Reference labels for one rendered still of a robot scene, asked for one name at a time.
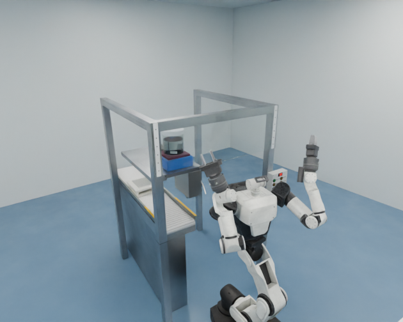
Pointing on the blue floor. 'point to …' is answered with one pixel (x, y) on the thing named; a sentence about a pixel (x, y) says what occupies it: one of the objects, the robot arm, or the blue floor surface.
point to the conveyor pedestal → (142, 232)
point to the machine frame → (157, 186)
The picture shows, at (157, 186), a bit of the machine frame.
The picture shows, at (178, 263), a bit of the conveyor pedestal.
